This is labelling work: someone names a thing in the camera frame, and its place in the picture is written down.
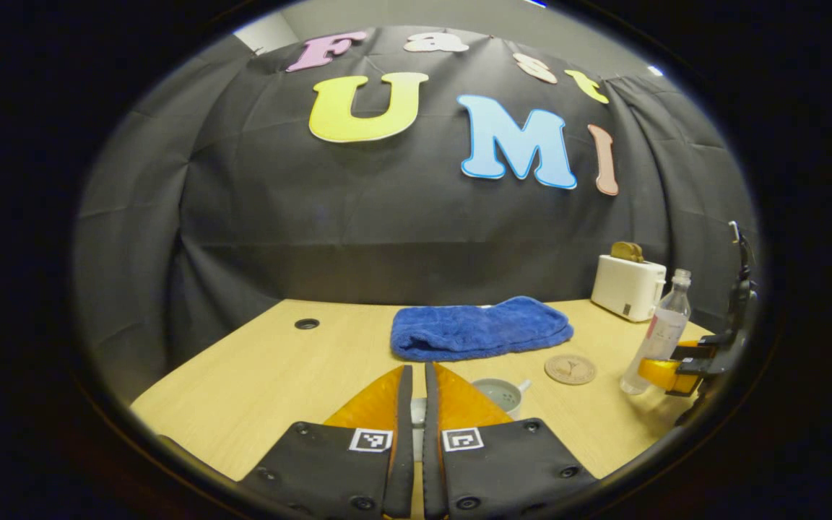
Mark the white toaster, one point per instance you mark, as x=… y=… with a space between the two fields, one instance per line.
x=622 y=285

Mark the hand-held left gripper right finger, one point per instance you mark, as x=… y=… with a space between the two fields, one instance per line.
x=430 y=462

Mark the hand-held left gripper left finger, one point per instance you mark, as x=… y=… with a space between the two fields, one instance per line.
x=403 y=462

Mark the black backdrop cloth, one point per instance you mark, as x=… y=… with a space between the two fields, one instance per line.
x=358 y=238

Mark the round wooden coaster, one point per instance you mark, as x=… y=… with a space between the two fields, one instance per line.
x=570 y=370

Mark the white teacup lid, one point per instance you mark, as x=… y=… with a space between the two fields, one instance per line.
x=419 y=426

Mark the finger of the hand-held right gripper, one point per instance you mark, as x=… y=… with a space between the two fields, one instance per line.
x=658 y=374
x=698 y=350

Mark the clear plastic water bottle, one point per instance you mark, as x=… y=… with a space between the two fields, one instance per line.
x=665 y=332

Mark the ceiling light panel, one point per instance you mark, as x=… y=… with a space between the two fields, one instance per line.
x=656 y=71

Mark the brown bread slice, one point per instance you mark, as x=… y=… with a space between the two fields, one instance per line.
x=627 y=251

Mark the blue towel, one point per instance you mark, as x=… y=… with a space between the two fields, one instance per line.
x=474 y=328

